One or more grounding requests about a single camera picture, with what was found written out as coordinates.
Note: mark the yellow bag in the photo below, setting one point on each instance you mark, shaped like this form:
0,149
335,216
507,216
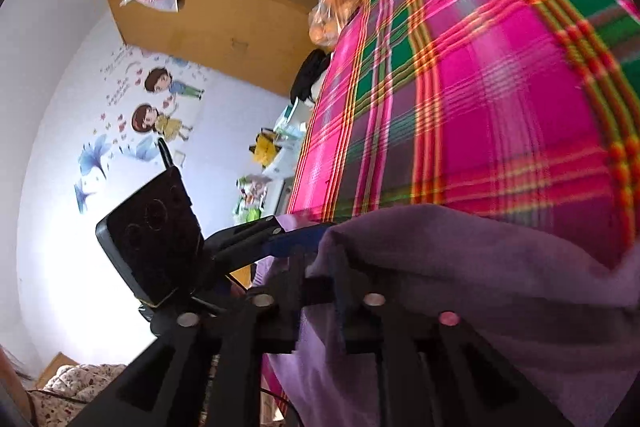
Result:
265,152

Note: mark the bag of oranges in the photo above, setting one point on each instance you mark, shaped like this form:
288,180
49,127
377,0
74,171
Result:
335,17

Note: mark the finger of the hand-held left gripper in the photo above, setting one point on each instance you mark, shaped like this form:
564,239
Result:
295,239
245,232

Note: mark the wooden headboard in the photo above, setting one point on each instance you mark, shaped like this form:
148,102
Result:
57,364

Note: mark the cartoon couple wall sticker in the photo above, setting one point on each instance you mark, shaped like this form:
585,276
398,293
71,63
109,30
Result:
160,82

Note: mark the purple fleece pants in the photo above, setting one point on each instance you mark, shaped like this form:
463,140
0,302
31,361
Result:
475,282

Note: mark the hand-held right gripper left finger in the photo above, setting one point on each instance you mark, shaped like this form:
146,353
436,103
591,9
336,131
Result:
280,307

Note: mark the wooden wardrobe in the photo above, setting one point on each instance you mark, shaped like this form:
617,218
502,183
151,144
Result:
225,22

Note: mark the black cloth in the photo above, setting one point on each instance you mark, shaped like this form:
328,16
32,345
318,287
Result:
310,77

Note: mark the floral garment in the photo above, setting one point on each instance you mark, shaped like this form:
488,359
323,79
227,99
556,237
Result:
75,387

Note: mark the pink green plaid bedsheet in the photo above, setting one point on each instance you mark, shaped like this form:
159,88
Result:
475,82

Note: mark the white wall switch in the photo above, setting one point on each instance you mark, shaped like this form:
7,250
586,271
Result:
177,159

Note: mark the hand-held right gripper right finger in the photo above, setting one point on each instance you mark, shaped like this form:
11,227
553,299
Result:
360,322

